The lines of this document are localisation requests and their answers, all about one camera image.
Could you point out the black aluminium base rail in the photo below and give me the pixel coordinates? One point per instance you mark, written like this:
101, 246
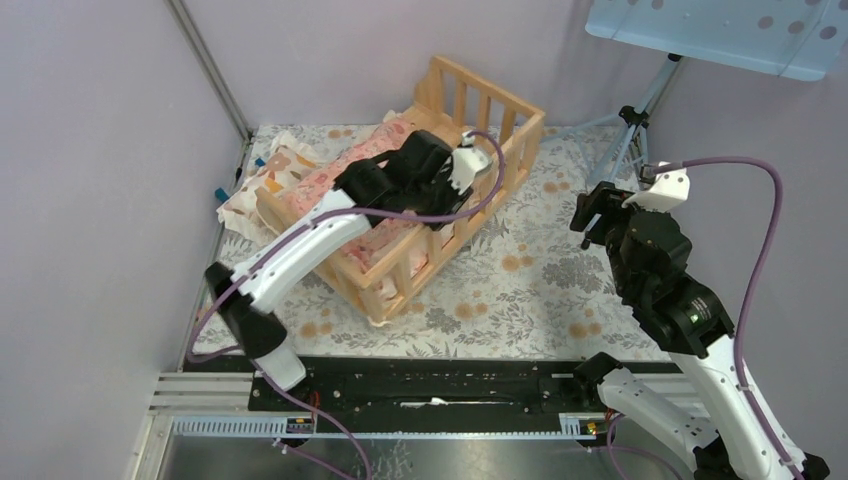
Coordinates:
426, 399

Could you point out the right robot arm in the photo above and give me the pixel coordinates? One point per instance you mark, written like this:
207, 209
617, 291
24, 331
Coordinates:
740, 437

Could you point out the wooden pet bed frame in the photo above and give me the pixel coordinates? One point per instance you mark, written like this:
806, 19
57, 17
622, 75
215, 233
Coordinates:
448, 101

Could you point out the black tripod stand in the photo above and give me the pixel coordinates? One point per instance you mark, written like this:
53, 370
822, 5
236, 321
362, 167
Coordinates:
629, 147

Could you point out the blue toy item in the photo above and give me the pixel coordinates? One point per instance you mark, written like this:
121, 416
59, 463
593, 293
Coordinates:
242, 197

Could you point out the grey diagonal pole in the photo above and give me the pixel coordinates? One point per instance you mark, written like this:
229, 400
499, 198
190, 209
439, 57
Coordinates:
209, 67

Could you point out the pink patterned bed cushion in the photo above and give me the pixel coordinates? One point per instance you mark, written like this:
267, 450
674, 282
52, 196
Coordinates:
327, 224

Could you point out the floral table mat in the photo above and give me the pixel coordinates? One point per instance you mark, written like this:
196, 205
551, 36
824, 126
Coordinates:
521, 288

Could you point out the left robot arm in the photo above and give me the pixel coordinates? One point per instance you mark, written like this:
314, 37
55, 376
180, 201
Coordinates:
246, 296

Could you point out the floral small pillow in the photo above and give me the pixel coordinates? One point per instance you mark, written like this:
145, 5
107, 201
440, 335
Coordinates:
239, 212

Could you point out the light blue perforated panel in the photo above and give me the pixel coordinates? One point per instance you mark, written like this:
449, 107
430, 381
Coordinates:
798, 40

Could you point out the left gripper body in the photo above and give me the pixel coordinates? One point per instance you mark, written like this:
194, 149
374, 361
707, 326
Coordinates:
445, 196

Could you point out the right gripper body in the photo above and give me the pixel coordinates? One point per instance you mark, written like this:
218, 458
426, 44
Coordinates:
613, 205

